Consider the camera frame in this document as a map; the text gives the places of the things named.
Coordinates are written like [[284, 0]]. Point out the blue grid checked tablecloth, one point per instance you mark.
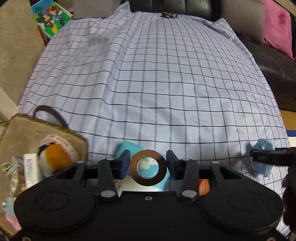
[[185, 84]]

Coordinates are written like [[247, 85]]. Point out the white pocket tissue pack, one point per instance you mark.
[[31, 170]]

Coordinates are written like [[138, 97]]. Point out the cartoon picture book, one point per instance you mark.
[[50, 16]]

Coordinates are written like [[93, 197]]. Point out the red biscuit can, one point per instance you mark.
[[204, 187]]

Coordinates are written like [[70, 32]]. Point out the light blue face mask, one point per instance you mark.
[[259, 162]]

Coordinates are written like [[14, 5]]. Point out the grey cardboard box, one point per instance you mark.
[[94, 8]]

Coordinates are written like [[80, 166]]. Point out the fabric-lined woven basket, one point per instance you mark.
[[22, 135]]

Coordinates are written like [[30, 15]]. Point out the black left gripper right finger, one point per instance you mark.
[[185, 175]]

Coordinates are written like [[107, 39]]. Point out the brown tape roll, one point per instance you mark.
[[148, 168]]

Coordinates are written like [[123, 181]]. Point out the pink cushion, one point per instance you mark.
[[278, 27]]

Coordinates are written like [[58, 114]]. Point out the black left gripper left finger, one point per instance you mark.
[[111, 169]]

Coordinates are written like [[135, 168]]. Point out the pink drawstring pouch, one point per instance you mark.
[[13, 222]]

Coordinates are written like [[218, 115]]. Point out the dark red gloved hand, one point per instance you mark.
[[289, 200]]

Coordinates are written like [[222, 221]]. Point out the small dark patterned hair clip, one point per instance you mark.
[[169, 15]]

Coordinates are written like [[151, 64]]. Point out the grey cushion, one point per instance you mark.
[[245, 18]]

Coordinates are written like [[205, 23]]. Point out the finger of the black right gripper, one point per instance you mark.
[[280, 156]]

